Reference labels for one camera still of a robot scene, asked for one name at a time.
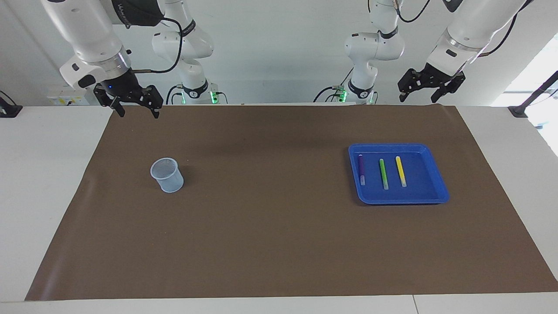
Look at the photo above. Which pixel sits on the brown table mat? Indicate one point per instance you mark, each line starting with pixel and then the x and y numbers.
pixel 279 218

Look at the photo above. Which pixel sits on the green pen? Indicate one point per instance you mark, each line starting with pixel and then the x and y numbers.
pixel 383 172

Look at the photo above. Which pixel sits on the purple pen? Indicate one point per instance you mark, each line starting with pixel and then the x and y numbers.
pixel 361 168

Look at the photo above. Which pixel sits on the blue plastic tray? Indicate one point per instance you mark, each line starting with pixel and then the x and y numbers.
pixel 418 192

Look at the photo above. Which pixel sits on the white wall socket box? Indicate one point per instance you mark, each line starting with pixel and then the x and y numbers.
pixel 65 100

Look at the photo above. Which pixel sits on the light blue mesh cup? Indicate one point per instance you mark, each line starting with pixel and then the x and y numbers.
pixel 170 181

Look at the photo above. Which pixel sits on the yellow pen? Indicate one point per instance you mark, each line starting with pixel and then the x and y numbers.
pixel 400 170

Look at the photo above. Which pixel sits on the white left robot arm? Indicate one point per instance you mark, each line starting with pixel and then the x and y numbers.
pixel 375 48

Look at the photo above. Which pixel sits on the black table clamp mount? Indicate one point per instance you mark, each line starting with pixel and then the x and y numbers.
pixel 8 111
pixel 518 111

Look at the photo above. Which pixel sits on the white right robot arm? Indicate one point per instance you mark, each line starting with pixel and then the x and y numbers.
pixel 87 30

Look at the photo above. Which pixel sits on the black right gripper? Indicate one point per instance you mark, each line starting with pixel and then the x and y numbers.
pixel 124 87

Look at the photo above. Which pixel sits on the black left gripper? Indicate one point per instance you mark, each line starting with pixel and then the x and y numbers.
pixel 436 76

